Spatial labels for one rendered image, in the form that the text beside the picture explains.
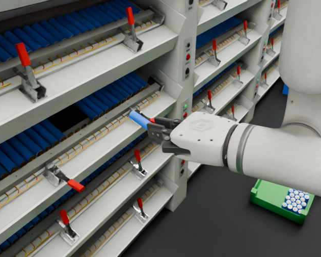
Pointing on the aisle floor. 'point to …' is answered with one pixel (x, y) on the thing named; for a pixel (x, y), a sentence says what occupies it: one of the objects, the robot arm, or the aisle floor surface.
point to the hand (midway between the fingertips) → (160, 128)
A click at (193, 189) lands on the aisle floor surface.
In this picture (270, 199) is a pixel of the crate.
